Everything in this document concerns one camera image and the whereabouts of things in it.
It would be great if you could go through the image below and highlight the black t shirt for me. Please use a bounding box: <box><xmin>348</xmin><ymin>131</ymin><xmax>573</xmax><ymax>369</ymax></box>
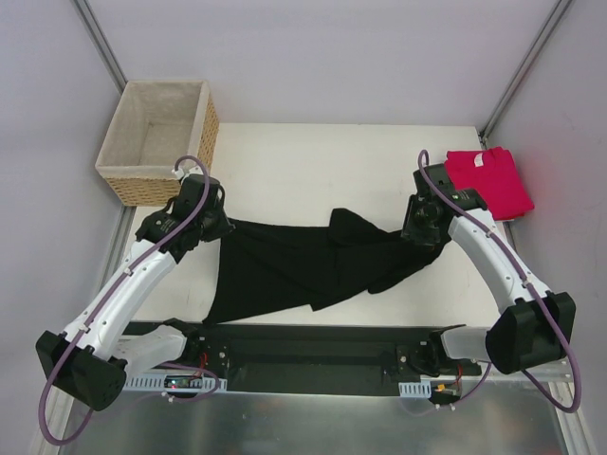
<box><xmin>203</xmin><ymin>209</ymin><xmax>444</xmax><ymax>326</ymax></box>

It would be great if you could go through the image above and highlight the wicker basket with liner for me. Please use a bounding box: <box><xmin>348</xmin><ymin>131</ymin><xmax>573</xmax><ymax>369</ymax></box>
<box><xmin>96</xmin><ymin>80</ymin><xmax>220</xmax><ymax>207</ymax></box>

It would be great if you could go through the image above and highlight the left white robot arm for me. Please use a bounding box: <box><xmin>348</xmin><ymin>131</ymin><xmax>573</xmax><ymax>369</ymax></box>
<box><xmin>35</xmin><ymin>173</ymin><xmax>234</xmax><ymax>411</ymax></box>

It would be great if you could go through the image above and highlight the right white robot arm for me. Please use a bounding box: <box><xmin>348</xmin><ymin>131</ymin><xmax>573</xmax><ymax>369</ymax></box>
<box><xmin>401</xmin><ymin>164</ymin><xmax>576</xmax><ymax>374</ymax></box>

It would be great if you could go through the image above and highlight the folded red t shirt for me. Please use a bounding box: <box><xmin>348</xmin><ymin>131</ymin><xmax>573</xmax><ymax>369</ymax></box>
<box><xmin>445</xmin><ymin>147</ymin><xmax>535</xmax><ymax>221</ymax></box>

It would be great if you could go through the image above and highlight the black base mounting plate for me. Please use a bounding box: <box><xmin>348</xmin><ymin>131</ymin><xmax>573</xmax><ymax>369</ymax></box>
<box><xmin>144</xmin><ymin>324</ymin><xmax>494</xmax><ymax>394</ymax></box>

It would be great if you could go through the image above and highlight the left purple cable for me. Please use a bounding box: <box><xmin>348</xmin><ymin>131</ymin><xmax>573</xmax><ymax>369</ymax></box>
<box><xmin>38</xmin><ymin>155</ymin><xmax>222</xmax><ymax>446</ymax></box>

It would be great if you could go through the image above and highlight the purple cable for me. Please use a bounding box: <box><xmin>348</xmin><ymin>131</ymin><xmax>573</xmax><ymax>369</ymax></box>
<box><xmin>417</xmin><ymin>149</ymin><xmax>584</xmax><ymax>413</ymax></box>
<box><xmin>38</xmin><ymin>155</ymin><xmax>222</xmax><ymax>446</ymax></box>

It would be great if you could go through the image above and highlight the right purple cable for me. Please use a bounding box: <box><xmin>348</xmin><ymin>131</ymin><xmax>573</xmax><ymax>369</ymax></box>
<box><xmin>417</xmin><ymin>149</ymin><xmax>584</xmax><ymax>413</ymax></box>

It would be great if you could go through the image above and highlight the right slotted cable duct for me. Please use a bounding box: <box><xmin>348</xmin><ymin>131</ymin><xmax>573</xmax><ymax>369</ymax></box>
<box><xmin>398</xmin><ymin>380</ymin><xmax>432</xmax><ymax>399</ymax></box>

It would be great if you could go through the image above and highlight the slotted cable duct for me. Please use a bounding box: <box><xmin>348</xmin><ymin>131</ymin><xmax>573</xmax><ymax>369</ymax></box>
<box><xmin>123</xmin><ymin>373</ymin><xmax>227</xmax><ymax>393</ymax></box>
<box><xmin>398</xmin><ymin>380</ymin><xmax>432</xmax><ymax>399</ymax></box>

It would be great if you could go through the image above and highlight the left slotted cable duct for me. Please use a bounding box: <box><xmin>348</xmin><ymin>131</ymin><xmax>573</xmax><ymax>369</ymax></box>
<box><xmin>123</xmin><ymin>373</ymin><xmax>227</xmax><ymax>393</ymax></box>

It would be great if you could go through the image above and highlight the front aluminium rail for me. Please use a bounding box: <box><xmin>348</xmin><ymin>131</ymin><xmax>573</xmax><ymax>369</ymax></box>
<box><xmin>527</xmin><ymin>360</ymin><xmax>572</xmax><ymax>383</ymax></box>

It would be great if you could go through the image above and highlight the left aluminium frame post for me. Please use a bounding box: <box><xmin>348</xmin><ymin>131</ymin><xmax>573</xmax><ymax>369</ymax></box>
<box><xmin>70</xmin><ymin>0</ymin><xmax>127</xmax><ymax>94</ymax></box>

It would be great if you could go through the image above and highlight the aluminium frame post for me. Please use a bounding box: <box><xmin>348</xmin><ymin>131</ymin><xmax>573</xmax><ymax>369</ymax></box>
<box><xmin>477</xmin><ymin>0</ymin><xmax>575</xmax><ymax>148</ymax></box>
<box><xmin>70</xmin><ymin>0</ymin><xmax>127</xmax><ymax>94</ymax></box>

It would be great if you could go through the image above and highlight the right aluminium frame post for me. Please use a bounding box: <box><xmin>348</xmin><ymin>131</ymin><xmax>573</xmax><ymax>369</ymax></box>
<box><xmin>477</xmin><ymin>0</ymin><xmax>575</xmax><ymax>148</ymax></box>

